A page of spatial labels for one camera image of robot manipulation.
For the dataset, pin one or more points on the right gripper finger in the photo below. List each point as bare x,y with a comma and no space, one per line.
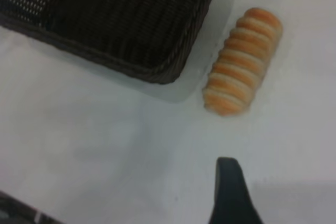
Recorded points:
231,197

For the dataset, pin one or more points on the dark brown woven basket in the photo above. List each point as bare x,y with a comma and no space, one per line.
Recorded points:
118,24

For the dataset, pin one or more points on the striped orange bread roll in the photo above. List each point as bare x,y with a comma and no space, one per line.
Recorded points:
242,61

